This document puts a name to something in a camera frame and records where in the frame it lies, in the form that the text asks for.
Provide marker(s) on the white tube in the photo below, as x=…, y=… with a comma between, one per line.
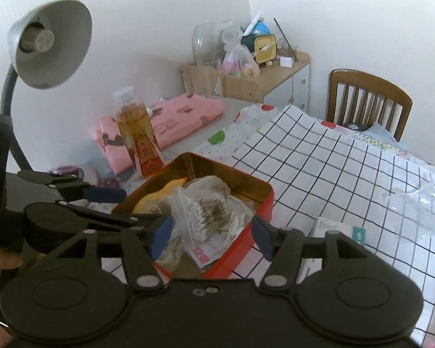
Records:
x=254, y=21

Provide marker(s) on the clear bottle of amber liquid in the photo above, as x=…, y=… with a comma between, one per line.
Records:
x=134, y=127

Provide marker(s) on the clear glass vase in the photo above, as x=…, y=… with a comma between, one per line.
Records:
x=204, y=43

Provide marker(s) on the dark object on chair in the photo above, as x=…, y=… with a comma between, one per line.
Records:
x=357, y=126

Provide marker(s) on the brown wooden chair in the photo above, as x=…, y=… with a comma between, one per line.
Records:
x=369, y=79

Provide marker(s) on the yellow soft toy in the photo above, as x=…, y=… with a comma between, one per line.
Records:
x=155, y=197

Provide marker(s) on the yellow tissue box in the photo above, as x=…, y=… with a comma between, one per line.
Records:
x=264, y=49

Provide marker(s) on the small white box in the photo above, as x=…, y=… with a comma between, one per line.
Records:
x=286, y=61

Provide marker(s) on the white fruit-print sheet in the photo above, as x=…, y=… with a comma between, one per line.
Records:
x=217, y=141

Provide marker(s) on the white and teal box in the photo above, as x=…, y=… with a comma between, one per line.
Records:
x=342, y=229

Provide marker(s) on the thin grey rod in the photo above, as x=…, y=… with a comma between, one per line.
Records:
x=284, y=38

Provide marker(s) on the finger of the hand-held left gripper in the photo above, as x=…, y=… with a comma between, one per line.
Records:
x=105, y=196
x=58, y=221

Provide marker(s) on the grey desk lamp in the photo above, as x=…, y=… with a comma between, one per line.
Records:
x=58, y=43

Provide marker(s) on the light blue cloth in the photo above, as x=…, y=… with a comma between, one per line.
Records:
x=382, y=132

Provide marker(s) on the red tin box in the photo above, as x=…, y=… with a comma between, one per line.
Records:
x=212, y=165

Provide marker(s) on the red and white packet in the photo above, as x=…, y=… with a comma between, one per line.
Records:
x=206, y=252

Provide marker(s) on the white wooden dresser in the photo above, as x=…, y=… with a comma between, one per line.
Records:
x=289, y=87

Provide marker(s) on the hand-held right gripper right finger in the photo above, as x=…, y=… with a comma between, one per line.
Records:
x=262, y=236

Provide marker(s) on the person's left hand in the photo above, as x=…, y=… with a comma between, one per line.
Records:
x=0, y=260

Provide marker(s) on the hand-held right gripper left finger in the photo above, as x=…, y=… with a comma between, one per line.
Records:
x=161, y=235

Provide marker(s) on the bag of cotton swabs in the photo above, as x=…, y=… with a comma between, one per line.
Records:
x=199, y=217

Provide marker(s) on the small blue globe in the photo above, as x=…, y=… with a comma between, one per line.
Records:
x=265, y=28

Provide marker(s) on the clear plastic bag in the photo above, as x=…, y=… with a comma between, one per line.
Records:
x=416, y=203

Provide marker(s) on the white checked blanket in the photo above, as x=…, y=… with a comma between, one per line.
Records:
x=329, y=166

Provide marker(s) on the pink printed cloth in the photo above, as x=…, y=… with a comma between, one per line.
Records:
x=181, y=116

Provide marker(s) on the clear bag of pink items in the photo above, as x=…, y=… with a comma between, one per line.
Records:
x=235, y=63

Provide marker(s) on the white plastic bag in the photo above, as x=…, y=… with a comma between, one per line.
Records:
x=206, y=186

